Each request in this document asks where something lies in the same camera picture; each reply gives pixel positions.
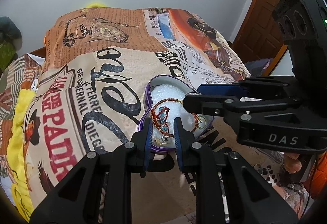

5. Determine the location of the heart-shaped tin jewelry box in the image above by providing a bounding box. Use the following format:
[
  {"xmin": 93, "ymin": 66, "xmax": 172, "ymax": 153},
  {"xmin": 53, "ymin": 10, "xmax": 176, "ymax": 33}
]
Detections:
[{"xmin": 139, "ymin": 75, "xmax": 214, "ymax": 153}]

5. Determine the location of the red braided bracelet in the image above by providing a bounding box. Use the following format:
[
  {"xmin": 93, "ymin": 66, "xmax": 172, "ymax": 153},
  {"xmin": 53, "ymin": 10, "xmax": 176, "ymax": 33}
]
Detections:
[{"xmin": 150, "ymin": 98, "xmax": 200, "ymax": 138}]

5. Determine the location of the right human hand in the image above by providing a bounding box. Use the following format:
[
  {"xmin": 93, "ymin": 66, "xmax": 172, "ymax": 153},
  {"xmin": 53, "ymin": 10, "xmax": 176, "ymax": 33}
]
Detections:
[{"xmin": 284, "ymin": 153, "xmax": 301, "ymax": 174}]

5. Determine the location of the brown wooden door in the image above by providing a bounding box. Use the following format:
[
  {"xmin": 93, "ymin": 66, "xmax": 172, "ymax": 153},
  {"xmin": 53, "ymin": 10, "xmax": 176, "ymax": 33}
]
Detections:
[{"xmin": 232, "ymin": 0, "xmax": 283, "ymax": 63}]

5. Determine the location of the yellow cloth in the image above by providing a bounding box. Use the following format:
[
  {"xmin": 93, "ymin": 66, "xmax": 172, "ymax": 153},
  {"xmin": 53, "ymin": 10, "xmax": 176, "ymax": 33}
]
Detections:
[{"xmin": 7, "ymin": 89, "xmax": 36, "ymax": 222}]

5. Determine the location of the newspaper print bed blanket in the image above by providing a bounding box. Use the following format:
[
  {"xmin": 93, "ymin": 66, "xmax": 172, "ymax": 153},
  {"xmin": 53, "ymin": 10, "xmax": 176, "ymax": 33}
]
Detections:
[{"xmin": 23, "ymin": 7, "xmax": 313, "ymax": 224}]

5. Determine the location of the striped patchwork blanket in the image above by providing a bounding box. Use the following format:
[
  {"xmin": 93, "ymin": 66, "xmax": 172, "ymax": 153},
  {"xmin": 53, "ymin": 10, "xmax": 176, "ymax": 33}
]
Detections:
[{"xmin": 0, "ymin": 53, "xmax": 46, "ymax": 184}]

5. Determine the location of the green patterned storage box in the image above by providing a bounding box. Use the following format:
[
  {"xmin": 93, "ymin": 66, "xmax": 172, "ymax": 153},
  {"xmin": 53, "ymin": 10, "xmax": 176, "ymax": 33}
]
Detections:
[{"xmin": 0, "ymin": 40, "xmax": 18, "ymax": 73}]

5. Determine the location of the yellow plastic chair back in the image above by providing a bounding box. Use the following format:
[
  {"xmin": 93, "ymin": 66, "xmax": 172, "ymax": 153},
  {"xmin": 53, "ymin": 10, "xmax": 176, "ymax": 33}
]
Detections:
[{"xmin": 85, "ymin": 3, "xmax": 107, "ymax": 8}]

